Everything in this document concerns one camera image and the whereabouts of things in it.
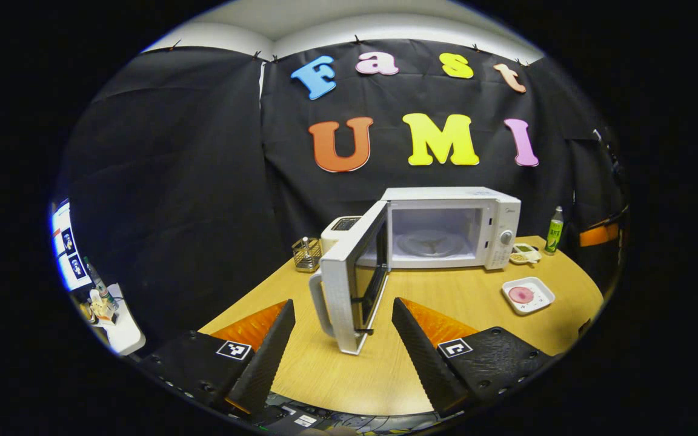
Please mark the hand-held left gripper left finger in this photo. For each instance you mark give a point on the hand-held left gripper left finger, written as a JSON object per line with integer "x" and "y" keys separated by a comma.
{"x": 267, "y": 357}

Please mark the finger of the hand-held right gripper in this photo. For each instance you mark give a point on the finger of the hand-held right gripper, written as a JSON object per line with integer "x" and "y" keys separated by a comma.
{"x": 597, "y": 235}

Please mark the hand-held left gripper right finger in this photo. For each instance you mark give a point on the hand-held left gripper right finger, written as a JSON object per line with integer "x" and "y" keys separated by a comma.
{"x": 425, "y": 363}

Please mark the white square food plate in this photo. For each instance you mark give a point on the white square food plate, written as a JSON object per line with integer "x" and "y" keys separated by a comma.
{"x": 540, "y": 297}

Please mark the pink round food slice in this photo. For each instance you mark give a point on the pink round food slice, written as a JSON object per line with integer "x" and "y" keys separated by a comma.
{"x": 521, "y": 295}

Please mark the white microwave oven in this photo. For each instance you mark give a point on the white microwave oven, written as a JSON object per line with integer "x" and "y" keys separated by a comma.
{"x": 446, "y": 197}

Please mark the green label drink bottle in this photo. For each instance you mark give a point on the green label drink bottle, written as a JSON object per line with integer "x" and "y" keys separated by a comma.
{"x": 554, "y": 233}

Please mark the black device with white labels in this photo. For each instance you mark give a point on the black device with white labels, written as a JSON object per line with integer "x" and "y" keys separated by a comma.
{"x": 291, "y": 419}

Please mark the white divided tray with grains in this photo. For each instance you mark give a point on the white divided tray with grains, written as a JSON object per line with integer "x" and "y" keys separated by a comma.
{"x": 525, "y": 254}

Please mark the glass turntable plate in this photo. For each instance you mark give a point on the glass turntable plate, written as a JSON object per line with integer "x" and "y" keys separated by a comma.
{"x": 431, "y": 243}

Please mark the white side table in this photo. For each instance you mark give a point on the white side table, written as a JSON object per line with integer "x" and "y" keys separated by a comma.
{"x": 128, "y": 333}

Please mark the white toaster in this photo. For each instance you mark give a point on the white toaster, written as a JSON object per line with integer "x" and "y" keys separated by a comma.
{"x": 337, "y": 233}

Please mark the clear plastic bottle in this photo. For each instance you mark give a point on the clear plastic bottle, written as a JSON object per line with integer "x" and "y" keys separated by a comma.
{"x": 100, "y": 287}

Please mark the black backdrop cloth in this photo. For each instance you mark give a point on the black backdrop cloth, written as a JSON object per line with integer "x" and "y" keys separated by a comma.
{"x": 203, "y": 151}

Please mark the computer screen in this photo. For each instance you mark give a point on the computer screen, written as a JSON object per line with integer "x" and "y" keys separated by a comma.
{"x": 70, "y": 248}

